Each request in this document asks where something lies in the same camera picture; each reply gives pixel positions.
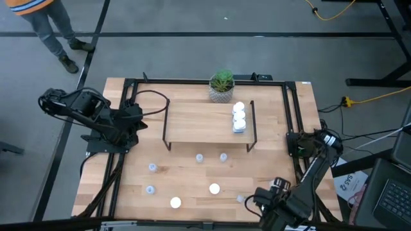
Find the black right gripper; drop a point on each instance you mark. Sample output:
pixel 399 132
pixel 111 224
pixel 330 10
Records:
pixel 273 200

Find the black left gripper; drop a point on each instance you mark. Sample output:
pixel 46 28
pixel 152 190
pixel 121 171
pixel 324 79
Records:
pixel 132 120

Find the clear bottle with green label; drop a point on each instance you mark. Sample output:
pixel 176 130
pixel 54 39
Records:
pixel 240 199

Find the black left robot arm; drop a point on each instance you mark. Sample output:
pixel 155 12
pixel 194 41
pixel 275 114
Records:
pixel 83 109

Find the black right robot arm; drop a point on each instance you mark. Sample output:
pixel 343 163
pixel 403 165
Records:
pixel 316 173

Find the white printed paper sheet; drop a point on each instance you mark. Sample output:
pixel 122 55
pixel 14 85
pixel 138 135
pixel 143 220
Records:
pixel 350 189

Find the succulent in patterned white pot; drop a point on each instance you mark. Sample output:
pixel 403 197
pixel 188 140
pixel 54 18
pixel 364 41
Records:
pixel 221 85

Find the black stand leg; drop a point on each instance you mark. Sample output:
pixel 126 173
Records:
pixel 359 165

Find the black laptop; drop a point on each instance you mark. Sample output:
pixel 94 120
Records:
pixel 391 202

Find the dark chair base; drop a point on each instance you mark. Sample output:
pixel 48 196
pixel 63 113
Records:
pixel 9 148

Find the black crossbar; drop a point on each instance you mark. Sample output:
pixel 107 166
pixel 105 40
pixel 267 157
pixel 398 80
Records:
pixel 48 223

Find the dark grey monitor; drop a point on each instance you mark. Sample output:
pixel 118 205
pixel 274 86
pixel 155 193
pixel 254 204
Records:
pixel 403 147

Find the person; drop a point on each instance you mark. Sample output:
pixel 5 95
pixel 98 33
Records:
pixel 41 22

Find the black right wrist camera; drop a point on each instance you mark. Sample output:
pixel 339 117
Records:
pixel 282 184

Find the wooden shelf with black frame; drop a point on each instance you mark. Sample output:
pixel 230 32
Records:
pixel 199 122

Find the black aluminium table frame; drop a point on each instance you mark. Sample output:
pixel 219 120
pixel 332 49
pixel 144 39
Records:
pixel 192 81

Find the black desk frame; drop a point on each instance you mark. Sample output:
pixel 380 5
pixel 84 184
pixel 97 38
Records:
pixel 369 82

